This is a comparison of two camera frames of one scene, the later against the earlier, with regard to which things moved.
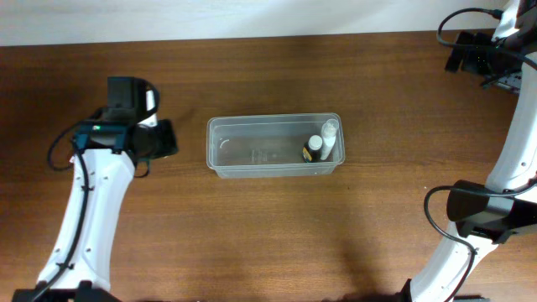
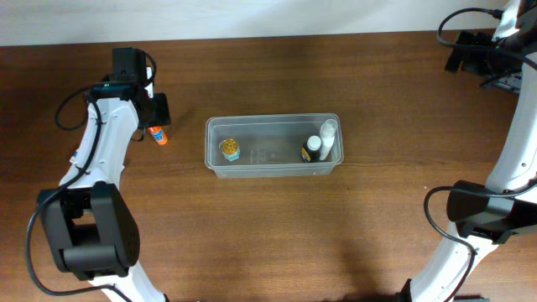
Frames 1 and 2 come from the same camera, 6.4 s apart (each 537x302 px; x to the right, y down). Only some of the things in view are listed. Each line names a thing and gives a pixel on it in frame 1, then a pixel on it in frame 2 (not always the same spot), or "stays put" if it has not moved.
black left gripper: (166, 137) -> (159, 110)
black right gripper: (468, 54) stays put
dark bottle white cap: (312, 148) stays put
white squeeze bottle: (328, 137) stays put
